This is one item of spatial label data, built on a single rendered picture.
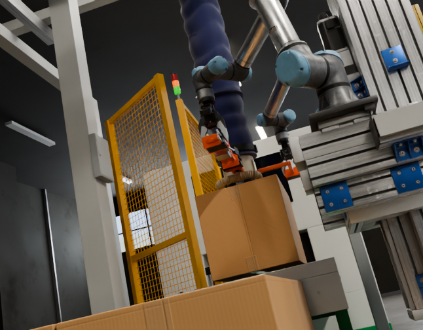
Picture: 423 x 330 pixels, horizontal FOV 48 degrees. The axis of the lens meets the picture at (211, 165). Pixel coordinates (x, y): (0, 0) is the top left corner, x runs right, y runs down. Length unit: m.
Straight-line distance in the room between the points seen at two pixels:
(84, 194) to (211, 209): 1.18
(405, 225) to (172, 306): 1.13
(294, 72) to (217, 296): 0.94
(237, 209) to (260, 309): 1.40
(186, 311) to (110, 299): 2.19
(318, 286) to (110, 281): 1.41
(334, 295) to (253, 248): 0.40
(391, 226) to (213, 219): 0.82
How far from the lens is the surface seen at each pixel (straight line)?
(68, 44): 3.64
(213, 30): 2.79
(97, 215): 3.12
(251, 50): 2.05
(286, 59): 1.63
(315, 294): 2.08
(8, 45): 4.74
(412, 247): 1.82
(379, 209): 1.71
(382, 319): 2.66
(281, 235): 2.16
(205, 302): 0.85
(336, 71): 1.72
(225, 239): 2.20
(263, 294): 0.83
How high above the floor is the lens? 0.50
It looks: 17 degrees up
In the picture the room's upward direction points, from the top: 13 degrees counter-clockwise
